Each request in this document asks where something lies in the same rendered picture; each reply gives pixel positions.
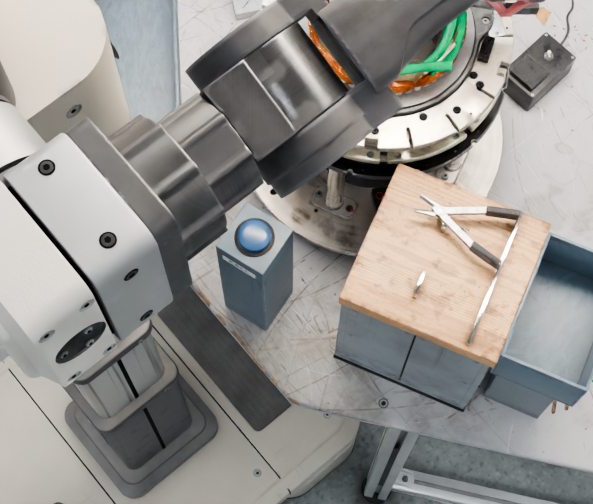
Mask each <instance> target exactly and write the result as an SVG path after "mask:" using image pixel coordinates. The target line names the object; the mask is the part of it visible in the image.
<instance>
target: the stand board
mask: <svg viewBox="0 0 593 504"><path fill-rule="evenodd" d="M420 195H423V196H425V197H427V198H428V199H430V200H432V201H434V202H436V203H437V204H439V205H440V206H441V207H450V206H454V207H486V208H487V206H494V207H501V208H508V209H513V208H511V207H508V206H506V205H503V204H501V203H498V202H496V201H493V200H491V199H488V198H486V197H483V196H481V195H478V194H476V193H473V192H471V191H468V190H466V189H463V188H461V187H458V186H456V185H453V184H451V183H448V182H446V181H443V180H441V179H438V178H436V177H433V176H431V175H428V174H426V173H423V172H421V171H418V170H416V169H413V168H411V167H408V166H406V165H403V164H401V163H399V164H398V166H397V168H396V170H395V172H394V175H393V177H392V179H391V181H390V183H389V186H388V188H387V190H386V192H385V195H384V197H383V199H382V201H381V204H380V206H379V208H378V210H377V213H376V215H375V217H374V219H373V221H372V224H371V226H370V228H369V230H368V233H367V235H366V237H365V239H364V242H363V244H362V246H361V248H360V251H359V253H358V255H357V257H356V259H355V262H354V264H353V266H352V268H351V271H350V273H349V275H348V277H347V280H346V282H345V284H344V286H343V289H342V291H341V293H340V295H339V300H338V303H339V304H342V305H344V306H347V307H349V308H351V309H354V310H356V311H359V312H361V313H363V314H366V315H368V316H370V317H373V318H375V319H378V320H380V321H382V322H385V323H387V324H390V325H392V326H394V327H397V328H399V329H401V330H404V331H406V332H409V333H411V334H413V335H416V336H418V337H421V338H423V339H425V340H428V341H430V342H432V343H435V344H437V345H440V346H442V347H444V348H447V349H449V350H452V351H454V352H456V353H459V354H461V355H463V356H466V357H468V358H471V359H473V360H475V361H478V362H480V363H483V364H485V365H487V366H490V367H492V368H494V367H495V365H496V364H497V362H498V359H499V357H500V354H501V352H502V349H503V347H504V344H505V341H506V339H507V336H508V334H509V331H510V329H511V326H512V324H513V321H514V319H515V316H516V314H517V311H518V309H519V306H520V304H521V301H522V299H523V296H524V293H525V291H526V288H527V286H528V283H529V281H530V278H531V276H532V273H533V271H534V268H535V266H536V263H537V261H538V258H539V256H540V253H541V251H542V248H543V245H544V243H545V240H546V238H547V235H548V233H549V230H550V228H551V223H548V222H546V221H543V220H541V219H538V218H536V217H533V216H531V215H528V214H526V213H524V214H523V216H522V219H521V221H520V224H519V226H518V229H517V231H516V234H515V236H514V239H513V241H512V244H511V246H510V249H509V251H508V254H507V256H506V258H505V261H504V263H503V266H502V268H501V271H500V273H499V276H498V278H497V281H496V283H495V286H494V288H493V291H492V293H491V295H490V298H489V300H488V303H487V305H486V308H485V310H484V313H483V315H482V318H481V320H480V323H479V325H478V328H477V330H476V333H475V335H474V337H473V340H472V342H471V345H470V346H469V347H468V346H466V342H467V340H468V337H469V335H470V333H471V330H472V328H473V325H474V323H475V320H476V318H477V315H478V313H479V310H480V308H481V305H482V303H483V301H484V298H485V296H486V293H487V291H488V288H489V286H490V283H491V281H492V279H493V276H494V273H495V271H496V269H495V268H493V267H492V266H491V265H489V264H487V263H486V262H485V261H483V260H482V259H481V258H479V257H478V256H476V255H475V254H474V253H472V252H471V251H470V250H469V249H470V248H468V247H467V246H466V245H465V244H464V243H463V242H462V241H461V240H460V239H459V238H458V237H457V236H456V235H455V234H454V233H453V232H452V231H451V230H450V229H449V228H448V227H446V229H445V231H444V233H442V232H440V230H441V227H442V224H443V221H442V220H441V219H440V218H439V217H436V216H435V217H432V216H428V215H424V214H421V213H417V212H414V208H416V209H423V210H430V211H432V210H431V209H432V208H433V207H432V206H430V205H429V204H428V203H426V202H425V201H424V200H422V199H421V198H419V196H420ZM450 218H451V219H452V220H453V221H454V222H455V223H456V224H457V225H458V226H460V227H462V228H465V229H468V230H469V231H468V232H465V231H464V232H465V233H466V234H467V235H468V236H469V237H470V238H471V239H472V240H473V241H475V242H477V243H478V244H479V245H481V246H482V247H484V248H485V249H486V250H488V251H489V252H490V253H492V254H493V255H495V256H496V257H497V258H499V259H501V256H502V254H503V251H504V249H505V246H506V244H507V241H508V239H509V237H510V234H511V232H512V229H513V227H514V224H515V222H516V220H511V219H504V218H497V217H490V216H485V215H451V217H450ZM422 271H426V272H427V273H426V276H425V278H424V281H423V283H422V285H421V288H420V290H419V293H418V295H417V297H416V299H415V298H413V297H412V296H413V292H414V290H415V288H416V285H417V283H418V281H419V278H420V276H421V274H422Z"/></svg>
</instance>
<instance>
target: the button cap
mask: <svg viewBox="0 0 593 504"><path fill-rule="evenodd" d="M238 240H239V243H240V245H241V246H242V248H243V249H245V250H246V251H249V252H253V253H256V252H260V251H263V250H264V249H266V248H267V246H268V245H269V243H270V240H271V232H270V229H269V227H268V226H267V225H266V224H265V223H264V222H262V221H259V220H250V221H247V222H245V223H244V224H243V225H242V226H241V227H240V229H239V232H238Z"/></svg>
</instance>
